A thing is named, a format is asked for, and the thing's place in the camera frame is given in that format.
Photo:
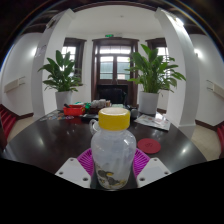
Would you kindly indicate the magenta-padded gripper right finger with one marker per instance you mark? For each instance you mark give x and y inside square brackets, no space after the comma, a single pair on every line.
[151,171]

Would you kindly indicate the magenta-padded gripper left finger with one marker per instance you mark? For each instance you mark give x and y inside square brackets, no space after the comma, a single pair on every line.
[75,171]

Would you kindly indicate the clear bottle with yellow cap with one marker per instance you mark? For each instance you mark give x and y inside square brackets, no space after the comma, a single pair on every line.
[113,151]

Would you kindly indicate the flat round red coaster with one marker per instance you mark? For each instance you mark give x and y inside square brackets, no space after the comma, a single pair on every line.
[149,146]

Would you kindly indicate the printed paper sheet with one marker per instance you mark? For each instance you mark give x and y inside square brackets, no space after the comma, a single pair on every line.
[153,121]

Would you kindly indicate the black device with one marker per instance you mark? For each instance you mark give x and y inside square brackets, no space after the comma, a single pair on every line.
[89,116]

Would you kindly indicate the colourful sticker sheet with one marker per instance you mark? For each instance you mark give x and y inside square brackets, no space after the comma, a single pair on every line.
[56,116]

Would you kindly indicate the grey ball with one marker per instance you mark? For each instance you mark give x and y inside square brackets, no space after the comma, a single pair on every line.
[134,113]

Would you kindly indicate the red plastic box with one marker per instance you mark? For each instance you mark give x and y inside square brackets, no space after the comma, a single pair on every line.
[74,110]

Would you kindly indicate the box of small cards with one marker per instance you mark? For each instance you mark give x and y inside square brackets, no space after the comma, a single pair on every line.
[100,103]

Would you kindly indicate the green notebook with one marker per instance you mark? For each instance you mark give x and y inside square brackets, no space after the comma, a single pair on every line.
[119,105]

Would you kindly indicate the red sofa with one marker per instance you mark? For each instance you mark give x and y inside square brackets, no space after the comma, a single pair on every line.
[7,118]
[221,140]

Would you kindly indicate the black chair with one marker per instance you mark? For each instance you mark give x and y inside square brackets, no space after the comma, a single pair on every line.
[112,94]

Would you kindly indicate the small potted green plant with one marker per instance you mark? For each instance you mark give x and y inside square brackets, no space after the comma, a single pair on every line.
[62,75]

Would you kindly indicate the large potted green plant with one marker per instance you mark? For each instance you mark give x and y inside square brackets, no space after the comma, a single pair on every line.
[152,71]

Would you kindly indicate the dark wooden double door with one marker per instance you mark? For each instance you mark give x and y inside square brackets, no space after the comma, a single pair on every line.
[115,66]

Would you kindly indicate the dark-framed window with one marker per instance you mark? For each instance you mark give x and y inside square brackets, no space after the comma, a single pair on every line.
[162,50]
[77,50]

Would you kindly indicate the green exit sign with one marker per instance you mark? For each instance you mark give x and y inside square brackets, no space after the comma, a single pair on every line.
[108,35]

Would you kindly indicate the white wall unit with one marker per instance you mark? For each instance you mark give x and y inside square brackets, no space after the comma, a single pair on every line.
[216,89]
[14,85]

